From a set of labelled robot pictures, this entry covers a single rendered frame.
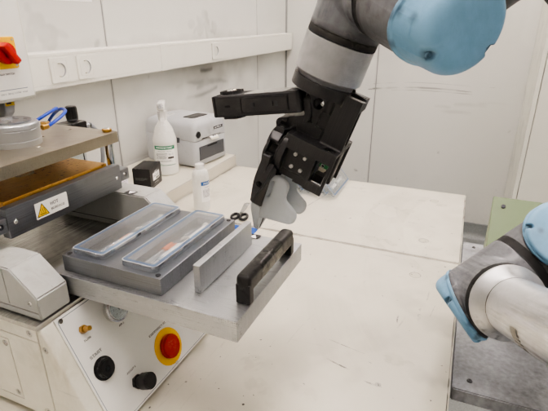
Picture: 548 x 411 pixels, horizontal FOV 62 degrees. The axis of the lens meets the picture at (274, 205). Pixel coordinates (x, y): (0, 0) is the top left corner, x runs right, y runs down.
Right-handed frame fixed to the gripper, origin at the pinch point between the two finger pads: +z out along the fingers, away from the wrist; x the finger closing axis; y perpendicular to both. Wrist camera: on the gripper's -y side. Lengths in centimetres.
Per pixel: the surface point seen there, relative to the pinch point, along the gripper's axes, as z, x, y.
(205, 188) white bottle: 38, 61, -35
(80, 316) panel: 21.3, -11.3, -15.8
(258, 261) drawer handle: 3.6, -3.4, 3.3
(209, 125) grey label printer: 33, 93, -54
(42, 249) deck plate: 25.5, -1.4, -33.1
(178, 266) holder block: 8.8, -5.9, -5.9
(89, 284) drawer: 15.1, -10.9, -15.5
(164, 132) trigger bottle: 34, 74, -60
